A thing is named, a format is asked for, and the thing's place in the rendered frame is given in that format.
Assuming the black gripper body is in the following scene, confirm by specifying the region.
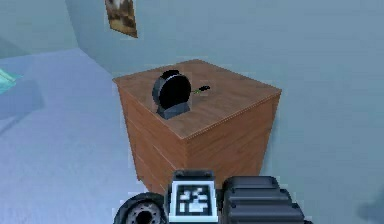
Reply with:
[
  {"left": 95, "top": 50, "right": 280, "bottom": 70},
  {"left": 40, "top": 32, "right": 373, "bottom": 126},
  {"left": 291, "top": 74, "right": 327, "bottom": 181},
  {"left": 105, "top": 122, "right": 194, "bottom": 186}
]
[{"left": 113, "top": 192, "right": 169, "bottom": 224}]

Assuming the black round alarm clock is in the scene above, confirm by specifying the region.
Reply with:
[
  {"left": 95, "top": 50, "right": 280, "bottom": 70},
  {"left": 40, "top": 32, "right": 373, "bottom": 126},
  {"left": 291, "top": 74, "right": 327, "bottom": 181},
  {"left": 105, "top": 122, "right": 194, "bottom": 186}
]
[{"left": 151, "top": 69, "right": 193, "bottom": 120}]

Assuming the brown wooden chest of drawers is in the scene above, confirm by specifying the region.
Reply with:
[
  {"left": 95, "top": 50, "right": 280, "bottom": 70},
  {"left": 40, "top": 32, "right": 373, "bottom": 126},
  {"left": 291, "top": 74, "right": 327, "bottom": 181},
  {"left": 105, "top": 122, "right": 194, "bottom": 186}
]
[{"left": 112, "top": 58, "right": 283, "bottom": 196}]

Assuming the black pen with green tip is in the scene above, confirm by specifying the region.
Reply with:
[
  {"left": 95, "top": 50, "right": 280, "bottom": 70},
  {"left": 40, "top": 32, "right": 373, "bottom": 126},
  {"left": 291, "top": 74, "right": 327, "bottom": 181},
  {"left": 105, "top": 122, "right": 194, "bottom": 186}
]
[{"left": 191, "top": 85, "right": 211, "bottom": 95}]

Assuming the turquoise flat object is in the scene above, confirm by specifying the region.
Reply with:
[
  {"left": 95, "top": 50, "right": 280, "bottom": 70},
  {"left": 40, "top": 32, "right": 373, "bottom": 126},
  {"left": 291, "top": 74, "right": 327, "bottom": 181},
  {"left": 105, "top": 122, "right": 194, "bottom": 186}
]
[{"left": 0, "top": 68, "right": 23, "bottom": 95}]

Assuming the brown framed wall picture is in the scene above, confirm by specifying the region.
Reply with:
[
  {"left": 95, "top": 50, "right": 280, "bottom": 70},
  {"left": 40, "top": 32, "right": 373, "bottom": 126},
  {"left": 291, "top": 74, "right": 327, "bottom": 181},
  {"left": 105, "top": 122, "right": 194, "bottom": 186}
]
[{"left": 104, "top": 0, "right": 139, "bottom": 39}]

